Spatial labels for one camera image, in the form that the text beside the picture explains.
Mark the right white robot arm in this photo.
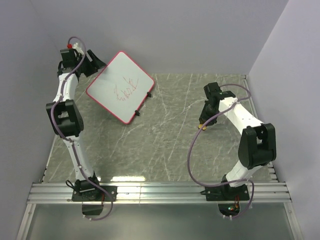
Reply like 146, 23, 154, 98
199, 96, 277, 201

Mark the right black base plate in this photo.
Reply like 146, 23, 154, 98
200, 184, 250, 202

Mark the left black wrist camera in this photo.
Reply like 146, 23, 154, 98
58, 48, 80, 70

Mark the yellow whiteboard eraser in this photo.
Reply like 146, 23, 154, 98
198, 124, 207, 131

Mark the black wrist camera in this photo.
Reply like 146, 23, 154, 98
203, 82, 236, 101
58, 48, 80, 70

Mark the aluminium table edge rail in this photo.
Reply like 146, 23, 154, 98
238, 75, 276, 182

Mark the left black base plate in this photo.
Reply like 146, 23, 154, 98
71, 185, 117, 202

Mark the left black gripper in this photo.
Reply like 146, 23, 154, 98
75, 50, 107, 78

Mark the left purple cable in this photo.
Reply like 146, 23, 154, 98
50, 36, 114, 222

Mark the aluminium mounting rail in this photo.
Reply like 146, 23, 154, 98
26, 181, 292, 204

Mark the red framed whiteboard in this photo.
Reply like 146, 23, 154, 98
86, 51, 155, 124

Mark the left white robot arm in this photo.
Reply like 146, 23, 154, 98
46, 46, 106, 201

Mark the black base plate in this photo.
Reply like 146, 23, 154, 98
71, 185, 117, 202
200, 184, 250, 202

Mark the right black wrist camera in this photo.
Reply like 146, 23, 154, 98
203, 82, 236, 101

